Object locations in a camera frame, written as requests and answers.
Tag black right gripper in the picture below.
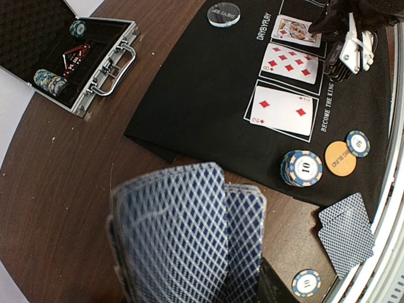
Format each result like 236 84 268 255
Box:
308 1 403 41

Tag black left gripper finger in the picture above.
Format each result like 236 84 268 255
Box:
257 260 298 303

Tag king of diamonds card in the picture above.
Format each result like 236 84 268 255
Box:
271 15 321 48

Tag eight of diamonds card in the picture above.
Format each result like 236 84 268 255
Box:
261 43 319 85

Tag dealt cards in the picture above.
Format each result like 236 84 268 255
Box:
318 193 375 279

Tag two of diamonds card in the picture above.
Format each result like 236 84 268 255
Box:
250 86 314 136

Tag grey playing card deck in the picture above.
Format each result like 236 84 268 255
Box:
107 162 266 302

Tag small chip stack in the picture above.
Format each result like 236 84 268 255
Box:
280 150 323 187

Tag blue green fifty chip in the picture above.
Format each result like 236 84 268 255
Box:
346 130 371 158

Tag orange big blind button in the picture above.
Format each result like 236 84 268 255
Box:
324 141 357 177

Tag white blue chip flat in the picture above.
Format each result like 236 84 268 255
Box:
292 269 321 298

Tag black poker table mat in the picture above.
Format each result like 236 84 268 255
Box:
124 1 391 218

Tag chips in case right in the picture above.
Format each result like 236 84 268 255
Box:
69 20 86 37

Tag red dice set in case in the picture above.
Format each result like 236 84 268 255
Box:
62 44 90 78

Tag aluminium poker case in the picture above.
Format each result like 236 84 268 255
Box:
1 1 140 117

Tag chips row in case left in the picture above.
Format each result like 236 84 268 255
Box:
33 69 68 97

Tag aluminium frame rail front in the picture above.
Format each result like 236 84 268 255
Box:
323 24 403 302

